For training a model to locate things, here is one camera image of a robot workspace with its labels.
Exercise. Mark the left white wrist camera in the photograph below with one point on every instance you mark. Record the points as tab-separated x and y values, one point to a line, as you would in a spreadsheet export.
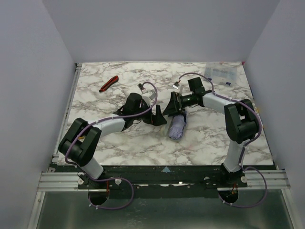
148	97

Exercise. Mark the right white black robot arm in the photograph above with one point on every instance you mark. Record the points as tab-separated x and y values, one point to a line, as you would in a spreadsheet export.
242	123

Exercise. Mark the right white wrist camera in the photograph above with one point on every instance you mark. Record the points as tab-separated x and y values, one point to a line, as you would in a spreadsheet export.
178	87

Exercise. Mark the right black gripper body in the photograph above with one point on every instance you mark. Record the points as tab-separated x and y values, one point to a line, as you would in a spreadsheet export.
177	102

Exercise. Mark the cream umbrella case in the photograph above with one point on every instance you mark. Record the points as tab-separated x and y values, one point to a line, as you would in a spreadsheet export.
167	126

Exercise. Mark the purple folding umbrella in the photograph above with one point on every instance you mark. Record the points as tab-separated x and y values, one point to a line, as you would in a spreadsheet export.
177	126

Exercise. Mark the clear plastic organizer box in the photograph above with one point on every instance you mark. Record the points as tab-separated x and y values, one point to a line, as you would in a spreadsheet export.
220	73

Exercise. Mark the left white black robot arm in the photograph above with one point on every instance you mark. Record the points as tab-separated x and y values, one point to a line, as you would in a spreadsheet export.
80	141

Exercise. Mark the red black utility knife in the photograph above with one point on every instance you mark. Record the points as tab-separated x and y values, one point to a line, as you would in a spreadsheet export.
109	83

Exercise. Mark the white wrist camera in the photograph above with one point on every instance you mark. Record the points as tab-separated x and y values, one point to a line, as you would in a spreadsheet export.
178	87
148	97

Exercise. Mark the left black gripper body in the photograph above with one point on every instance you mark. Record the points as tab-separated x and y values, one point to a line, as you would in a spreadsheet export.
151	117

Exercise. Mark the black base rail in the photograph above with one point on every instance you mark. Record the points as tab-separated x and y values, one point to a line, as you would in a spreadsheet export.
162	181

